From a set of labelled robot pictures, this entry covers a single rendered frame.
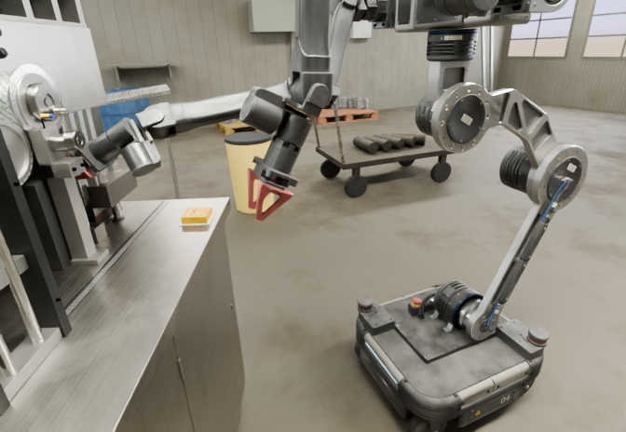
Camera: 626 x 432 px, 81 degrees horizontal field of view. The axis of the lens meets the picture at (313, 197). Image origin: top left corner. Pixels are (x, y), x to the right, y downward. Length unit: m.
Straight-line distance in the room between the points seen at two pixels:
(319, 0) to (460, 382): 1.28
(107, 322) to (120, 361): 0.11
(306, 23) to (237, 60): 6.73
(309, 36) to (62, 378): 0.65
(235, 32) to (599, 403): 6.91
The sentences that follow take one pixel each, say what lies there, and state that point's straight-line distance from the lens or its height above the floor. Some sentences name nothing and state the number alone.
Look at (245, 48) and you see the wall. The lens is 7.43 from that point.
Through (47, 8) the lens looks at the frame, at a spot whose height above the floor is 1.49.
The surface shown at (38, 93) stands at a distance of 0.92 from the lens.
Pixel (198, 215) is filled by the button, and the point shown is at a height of 0.92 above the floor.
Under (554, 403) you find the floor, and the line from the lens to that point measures 1.92.
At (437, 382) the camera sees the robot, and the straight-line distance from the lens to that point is 1.50.
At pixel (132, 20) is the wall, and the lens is 7.24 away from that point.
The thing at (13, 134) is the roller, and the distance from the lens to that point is 0.89.
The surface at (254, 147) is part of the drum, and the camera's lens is 3.05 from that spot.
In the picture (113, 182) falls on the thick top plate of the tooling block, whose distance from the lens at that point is 1.09.
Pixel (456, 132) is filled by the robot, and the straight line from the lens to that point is 1.14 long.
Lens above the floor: 1.33
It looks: 22 degrees down
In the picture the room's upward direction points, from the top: 2 degrees counter-clockwise
